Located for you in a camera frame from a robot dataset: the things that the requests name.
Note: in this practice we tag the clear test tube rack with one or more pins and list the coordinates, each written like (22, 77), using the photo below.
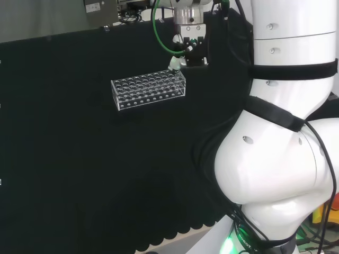
(148, 90)

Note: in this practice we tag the clear glass test tube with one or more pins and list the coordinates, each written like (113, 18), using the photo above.
(177, 75)

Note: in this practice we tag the grey cabinet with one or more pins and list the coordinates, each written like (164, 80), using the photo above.
(100, 12)

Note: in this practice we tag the yellow stop button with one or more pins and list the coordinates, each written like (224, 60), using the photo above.
(320, 214)

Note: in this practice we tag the black bench cloth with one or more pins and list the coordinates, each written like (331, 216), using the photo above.
(106, 158)

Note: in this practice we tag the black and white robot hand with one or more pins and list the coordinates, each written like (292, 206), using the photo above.
(194, 53)

